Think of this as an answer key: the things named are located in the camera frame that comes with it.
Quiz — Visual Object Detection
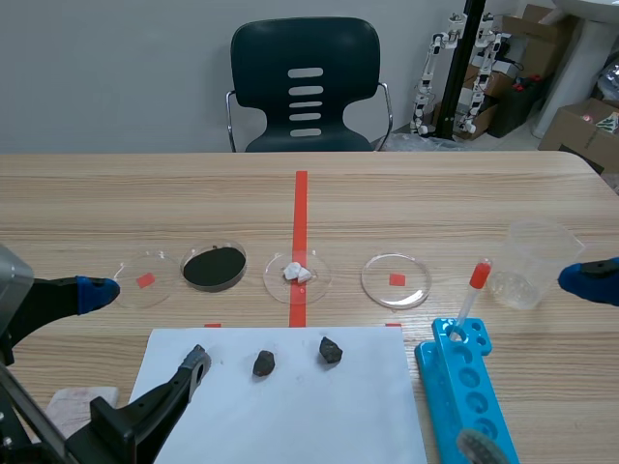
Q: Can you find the glass dish with black powder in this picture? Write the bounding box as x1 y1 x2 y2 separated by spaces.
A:
179 240 249 293

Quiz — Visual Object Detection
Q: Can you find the white sheet of paper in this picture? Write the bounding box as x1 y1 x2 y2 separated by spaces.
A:
127 326 428 464

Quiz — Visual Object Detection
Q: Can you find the dark blue chair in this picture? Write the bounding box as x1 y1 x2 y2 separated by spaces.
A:
224 17 394 154

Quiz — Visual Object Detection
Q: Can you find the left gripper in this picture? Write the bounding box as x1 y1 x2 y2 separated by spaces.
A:
0 275 213 464

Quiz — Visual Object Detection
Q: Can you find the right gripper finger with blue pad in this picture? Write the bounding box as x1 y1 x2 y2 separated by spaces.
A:
557 256 619 307

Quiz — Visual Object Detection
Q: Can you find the empty clear glass dish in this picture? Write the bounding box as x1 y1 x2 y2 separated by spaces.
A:
360 251 432 310
113 249 181 310

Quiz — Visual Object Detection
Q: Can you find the white lump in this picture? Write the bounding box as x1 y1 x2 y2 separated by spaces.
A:
281 261 312 284

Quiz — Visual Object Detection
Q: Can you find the small dark stone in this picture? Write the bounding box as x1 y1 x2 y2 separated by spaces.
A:
317 336 344 365
251 350 277 379

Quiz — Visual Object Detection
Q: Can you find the dropper with red bulb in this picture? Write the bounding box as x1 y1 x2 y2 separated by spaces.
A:
453 258 493 342

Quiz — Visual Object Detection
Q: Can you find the turquoise rack with round holes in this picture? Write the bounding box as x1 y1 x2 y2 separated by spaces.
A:
414 316 521 464

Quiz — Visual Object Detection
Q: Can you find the black bin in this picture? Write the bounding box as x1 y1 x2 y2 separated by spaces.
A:
486 80 550 139

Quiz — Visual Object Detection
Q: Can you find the black metal rail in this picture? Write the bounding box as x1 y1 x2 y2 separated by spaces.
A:
435 0 486 141

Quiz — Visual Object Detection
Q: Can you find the brown cardboard box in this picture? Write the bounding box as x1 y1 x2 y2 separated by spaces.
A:
538 97 619 176
496 3 577 81

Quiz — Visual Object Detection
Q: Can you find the clear plastic beaker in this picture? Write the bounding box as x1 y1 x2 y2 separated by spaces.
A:
486 219 586 310

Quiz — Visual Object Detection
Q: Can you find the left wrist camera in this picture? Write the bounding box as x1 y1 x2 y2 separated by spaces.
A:
0 243 36 340

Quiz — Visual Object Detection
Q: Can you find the right gripper finger with grey pad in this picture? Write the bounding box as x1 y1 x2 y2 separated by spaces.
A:
456 428 507 464

